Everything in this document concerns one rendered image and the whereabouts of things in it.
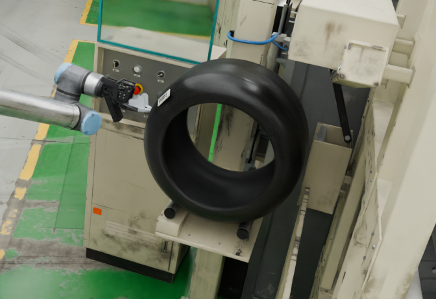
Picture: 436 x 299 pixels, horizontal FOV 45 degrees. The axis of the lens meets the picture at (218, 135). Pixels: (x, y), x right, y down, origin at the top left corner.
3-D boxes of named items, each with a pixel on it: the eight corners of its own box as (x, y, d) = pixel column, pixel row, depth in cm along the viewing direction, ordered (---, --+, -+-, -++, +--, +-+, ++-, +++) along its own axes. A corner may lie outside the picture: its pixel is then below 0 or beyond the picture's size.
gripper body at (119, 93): (129, 89, 187) (98, 78, 189) (124, 110, 191) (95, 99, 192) (137, 83, 194) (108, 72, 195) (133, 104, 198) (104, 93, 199)
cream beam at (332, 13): (306, 17, 190) (316, -24, 184) (376, 32, 186) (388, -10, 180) (284, 59, 136) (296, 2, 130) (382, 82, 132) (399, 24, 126)
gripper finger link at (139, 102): (152, 102, 188) (129, 93, 189) (149, 116, 190) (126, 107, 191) (156, 99, 190) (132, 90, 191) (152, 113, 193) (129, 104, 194)
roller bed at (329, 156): (302, 182, 232) (317, 121, 219) (335, 191, 229) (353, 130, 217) (296, 205, 214) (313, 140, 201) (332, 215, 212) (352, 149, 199)
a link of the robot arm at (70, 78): (61, 85, 201) (68, 60, 200) (90, 96, 200) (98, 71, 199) (49, 85, 192) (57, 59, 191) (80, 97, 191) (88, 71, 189)
